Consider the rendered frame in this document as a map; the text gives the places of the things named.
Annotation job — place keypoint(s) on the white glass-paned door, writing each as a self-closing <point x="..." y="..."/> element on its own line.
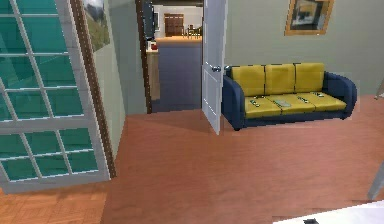
<point x="46" y="100"/>

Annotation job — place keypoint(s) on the silver round door knob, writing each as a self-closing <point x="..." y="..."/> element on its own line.
<point x="216" y="68"/>

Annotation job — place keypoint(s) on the white panel room door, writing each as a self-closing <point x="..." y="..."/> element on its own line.
<point x="212" y="50"/>

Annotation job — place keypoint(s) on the blue sofa with yellow cushions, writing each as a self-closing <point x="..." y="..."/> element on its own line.
<point x="286" y="93"/>

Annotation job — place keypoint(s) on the landscape wall picture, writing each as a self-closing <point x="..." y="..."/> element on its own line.
<point x="97" y="23"/>

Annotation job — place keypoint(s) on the gold framed wall picture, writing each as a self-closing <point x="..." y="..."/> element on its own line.
<point x="308" y="16"/>

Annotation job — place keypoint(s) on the grey slanted post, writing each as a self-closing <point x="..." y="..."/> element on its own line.
<point x="377" y="183"/>

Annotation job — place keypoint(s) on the black remote control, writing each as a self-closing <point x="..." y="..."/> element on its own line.
<point x="255" y="103"/>
<point x="318" y="94"/>
<point x="302" y="99"/>

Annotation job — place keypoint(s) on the small black object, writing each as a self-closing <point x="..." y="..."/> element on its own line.
<point x="310" y="221"/>

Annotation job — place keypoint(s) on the brown wooden cabinet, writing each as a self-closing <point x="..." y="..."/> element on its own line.
<point x="173" y="24"/>

